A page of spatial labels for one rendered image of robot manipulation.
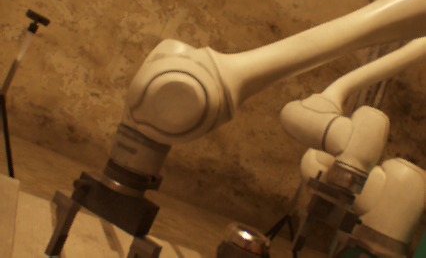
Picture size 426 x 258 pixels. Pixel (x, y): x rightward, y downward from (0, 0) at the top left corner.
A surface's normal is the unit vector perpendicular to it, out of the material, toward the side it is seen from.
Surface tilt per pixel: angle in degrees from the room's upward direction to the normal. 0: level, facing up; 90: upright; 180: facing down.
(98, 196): 90
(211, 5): 90
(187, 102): 96
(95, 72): 90
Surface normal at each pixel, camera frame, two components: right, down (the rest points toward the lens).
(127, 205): -0.31, -0.18
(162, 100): 0.05, 0.09
